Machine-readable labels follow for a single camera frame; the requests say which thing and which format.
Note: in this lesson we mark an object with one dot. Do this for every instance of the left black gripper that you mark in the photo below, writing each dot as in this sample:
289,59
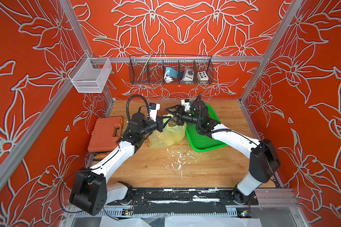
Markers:
160,124

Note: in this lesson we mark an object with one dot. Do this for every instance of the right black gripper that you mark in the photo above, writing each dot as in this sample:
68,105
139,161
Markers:
174,108

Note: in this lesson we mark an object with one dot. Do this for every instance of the yellow-green printed plastic bag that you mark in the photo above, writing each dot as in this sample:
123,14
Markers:
171,134

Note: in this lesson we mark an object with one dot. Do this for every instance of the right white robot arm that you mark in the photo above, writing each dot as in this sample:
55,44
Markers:
263,158

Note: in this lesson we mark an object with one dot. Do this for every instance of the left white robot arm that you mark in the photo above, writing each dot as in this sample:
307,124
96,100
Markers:
90,192

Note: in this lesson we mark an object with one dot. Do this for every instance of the green perforated plastic basket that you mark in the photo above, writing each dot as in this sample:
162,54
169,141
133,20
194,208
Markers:
201,143

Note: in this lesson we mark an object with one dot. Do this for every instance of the blue and white device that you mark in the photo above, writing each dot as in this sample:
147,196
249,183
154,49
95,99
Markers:
170,75

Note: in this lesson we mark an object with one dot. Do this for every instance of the white round-dial device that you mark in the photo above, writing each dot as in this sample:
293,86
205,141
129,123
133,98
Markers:
186,76

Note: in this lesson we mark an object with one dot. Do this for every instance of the white button box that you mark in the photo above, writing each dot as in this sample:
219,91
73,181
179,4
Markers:
202,77

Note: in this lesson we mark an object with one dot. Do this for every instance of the orange plastic tool case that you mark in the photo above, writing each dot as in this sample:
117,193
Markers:
105,134

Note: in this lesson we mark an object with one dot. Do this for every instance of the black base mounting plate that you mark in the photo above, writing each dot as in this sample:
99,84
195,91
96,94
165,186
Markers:
146,202

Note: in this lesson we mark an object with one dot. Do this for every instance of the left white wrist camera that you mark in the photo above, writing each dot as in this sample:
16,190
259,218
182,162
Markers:
153,109

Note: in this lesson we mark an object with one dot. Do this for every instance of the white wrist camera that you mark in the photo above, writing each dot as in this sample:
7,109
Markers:
186,104
153,109

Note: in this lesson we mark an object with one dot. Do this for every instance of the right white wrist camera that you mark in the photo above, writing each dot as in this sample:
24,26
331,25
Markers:
186,104

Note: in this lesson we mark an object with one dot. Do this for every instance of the black wire wall basket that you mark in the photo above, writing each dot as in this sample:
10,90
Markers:
157,69

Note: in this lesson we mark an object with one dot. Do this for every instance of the clear acrylic wall box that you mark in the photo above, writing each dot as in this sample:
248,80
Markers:
87,77

